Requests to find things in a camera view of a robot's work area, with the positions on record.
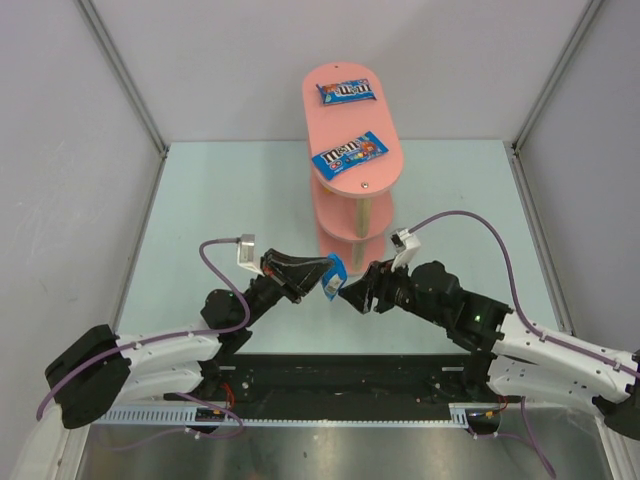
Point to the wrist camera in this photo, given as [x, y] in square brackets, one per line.
[245, 253]
[406, 245]

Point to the slotted cable duct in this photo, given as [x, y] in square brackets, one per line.
[414, 414]

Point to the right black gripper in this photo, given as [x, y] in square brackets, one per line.
[381, 286]

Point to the blue white candy bar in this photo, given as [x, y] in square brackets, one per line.
[334, 279]

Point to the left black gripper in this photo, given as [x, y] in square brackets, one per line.
[279, 275]

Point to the blue M&M bag on shelf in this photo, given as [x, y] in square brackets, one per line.
[337, 160]

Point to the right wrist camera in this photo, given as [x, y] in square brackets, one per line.
[406, 245]

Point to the blue m&m bag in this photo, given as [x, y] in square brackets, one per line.
[337, 160]
[346, 92]

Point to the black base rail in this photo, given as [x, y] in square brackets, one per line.
[296, 380]

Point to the pink tiered shelf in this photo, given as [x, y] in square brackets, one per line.
[352, 220]

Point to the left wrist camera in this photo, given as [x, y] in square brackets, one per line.
[245, 253]

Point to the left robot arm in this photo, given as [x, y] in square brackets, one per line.
[103, 368]

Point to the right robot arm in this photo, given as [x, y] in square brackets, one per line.
[510, 357]

